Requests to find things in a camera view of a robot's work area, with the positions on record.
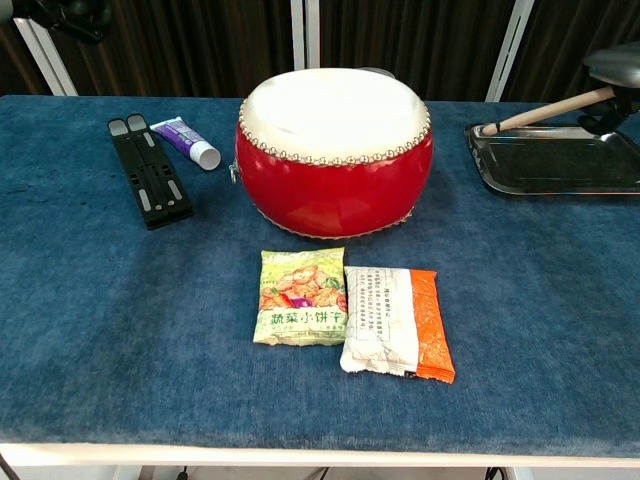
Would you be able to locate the wooden drumstick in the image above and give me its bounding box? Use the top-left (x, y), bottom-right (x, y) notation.
top-left (480, 85), bottom-right (616, 137)

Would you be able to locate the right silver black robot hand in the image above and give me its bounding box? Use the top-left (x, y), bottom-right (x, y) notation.
top-left (577, 42), bottom-right (640, 136)

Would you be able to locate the black pleated curtain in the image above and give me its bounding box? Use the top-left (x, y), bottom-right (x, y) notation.
top-left (0, 0), bottom-right (640, 104)

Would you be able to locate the stainless steel tray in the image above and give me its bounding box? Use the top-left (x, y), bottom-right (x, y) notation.
top-left (464, 122), bottom-right (640, 196)

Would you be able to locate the red drum with white skin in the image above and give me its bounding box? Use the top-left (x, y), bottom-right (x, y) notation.
top-left (229, 67), bottom-right (435, 240)

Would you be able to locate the white metal frame post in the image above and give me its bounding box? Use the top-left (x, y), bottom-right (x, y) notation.
top-left (12, 17), bottom-right (79, 96)
top-left (485, 0), bottom-right (536, 104)
top-left (291, 0), bottom-right (320, 71)

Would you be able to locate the white orange snack packet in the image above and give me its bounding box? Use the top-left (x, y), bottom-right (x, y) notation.
top-left (339, 265), bottom-right (457, 385)

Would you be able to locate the blue table cloth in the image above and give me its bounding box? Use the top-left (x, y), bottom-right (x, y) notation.
top-left (0, 94), bottom-right (640, 459)

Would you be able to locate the green snack packet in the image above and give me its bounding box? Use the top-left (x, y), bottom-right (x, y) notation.
top-left (252, 247), bottom-right (349, 347)

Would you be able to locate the black folding stand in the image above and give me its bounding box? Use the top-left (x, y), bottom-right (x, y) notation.
top-left (106, 113), bottom-right (195, 231)

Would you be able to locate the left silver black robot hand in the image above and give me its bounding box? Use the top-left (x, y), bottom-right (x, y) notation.
top-left (29, 0), bottom-right (114, 44)

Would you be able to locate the purple white tube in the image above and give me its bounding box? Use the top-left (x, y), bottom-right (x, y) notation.
top-left (149, 116), bottom-right (222, 170)

